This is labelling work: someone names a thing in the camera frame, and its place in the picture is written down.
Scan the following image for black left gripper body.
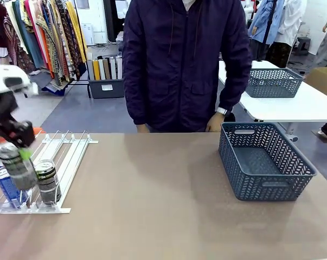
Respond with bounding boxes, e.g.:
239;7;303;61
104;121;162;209
0;91;36;148

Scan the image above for black and grey drink can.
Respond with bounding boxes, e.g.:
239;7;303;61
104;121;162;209
34;159;62;205
0;142;39;192

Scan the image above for blue-grey plastic woven basket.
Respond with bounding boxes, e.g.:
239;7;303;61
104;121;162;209
245;68;305;99
218;121;318;202

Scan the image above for person's right forearm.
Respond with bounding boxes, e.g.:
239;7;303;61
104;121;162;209
123;75;149;127

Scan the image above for person's left forearm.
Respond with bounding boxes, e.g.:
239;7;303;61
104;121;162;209
216;62;253;112

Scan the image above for person's left hand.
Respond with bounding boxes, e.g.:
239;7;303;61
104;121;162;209
206;112;227;133

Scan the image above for blue folded cloth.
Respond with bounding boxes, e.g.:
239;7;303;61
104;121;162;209
41;80;68;96

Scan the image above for orange hanging garment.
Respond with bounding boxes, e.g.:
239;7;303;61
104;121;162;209
40;24;56;80

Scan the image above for brown patterned hanging garment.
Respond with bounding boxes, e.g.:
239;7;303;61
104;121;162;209
53;0;81;79

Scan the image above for yellow fabric roll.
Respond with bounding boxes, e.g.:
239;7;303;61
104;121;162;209
93;59;101;81

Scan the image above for grey plastic storage bin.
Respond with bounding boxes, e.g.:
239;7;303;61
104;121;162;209
87;78;125;99

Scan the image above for white fabric roll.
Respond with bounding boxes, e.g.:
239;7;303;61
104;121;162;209
98;58;106;81
116;56;124;80

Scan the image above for brown fabric roll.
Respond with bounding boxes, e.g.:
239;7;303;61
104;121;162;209
103;57;111;80

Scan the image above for yellow hanging garment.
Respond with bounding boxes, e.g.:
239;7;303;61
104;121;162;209
66;1;87;64

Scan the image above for white floor appliance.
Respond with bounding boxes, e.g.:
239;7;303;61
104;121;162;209
80;23;95;47

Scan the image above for grey workbench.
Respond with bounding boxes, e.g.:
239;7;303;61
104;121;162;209
116;31;125;53

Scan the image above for person in dark purple jacket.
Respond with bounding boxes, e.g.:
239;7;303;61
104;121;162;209
122;0;253;133

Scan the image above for white side table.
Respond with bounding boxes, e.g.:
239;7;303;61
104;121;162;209
219;60;327;123

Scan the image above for mannequin in blue shirt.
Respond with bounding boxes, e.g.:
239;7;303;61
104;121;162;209
247;0;286;62

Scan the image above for black stand pole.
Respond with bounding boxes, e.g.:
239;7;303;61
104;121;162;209
262;0;278;46

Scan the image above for mannequin in white coat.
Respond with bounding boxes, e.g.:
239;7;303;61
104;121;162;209
268;0;308;69

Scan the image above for black plastic stool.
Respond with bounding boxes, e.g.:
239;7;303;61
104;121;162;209
297;36;312;56

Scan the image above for brown cardboard box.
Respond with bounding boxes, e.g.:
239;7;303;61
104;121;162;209
305;67;327;100

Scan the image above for white wire can dispenser rack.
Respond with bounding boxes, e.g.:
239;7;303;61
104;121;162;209
0;129;99;215

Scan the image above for black clothes rack frame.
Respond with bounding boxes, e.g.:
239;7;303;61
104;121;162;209
68;0;92;99

